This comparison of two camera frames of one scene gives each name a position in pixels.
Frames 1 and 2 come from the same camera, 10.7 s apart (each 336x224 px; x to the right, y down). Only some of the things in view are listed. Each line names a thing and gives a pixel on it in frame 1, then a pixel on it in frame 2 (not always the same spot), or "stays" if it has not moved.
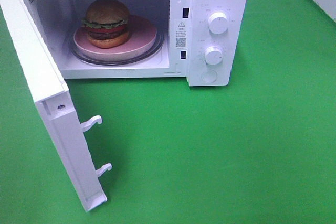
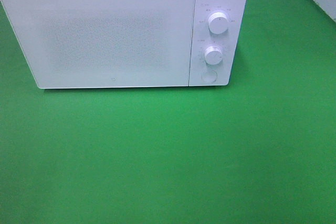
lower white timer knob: x=213 y=55 stays
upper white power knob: x=218 y=22 stays
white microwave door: x=50 y=92 → x=104 y=36
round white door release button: x=209 y=76 stays
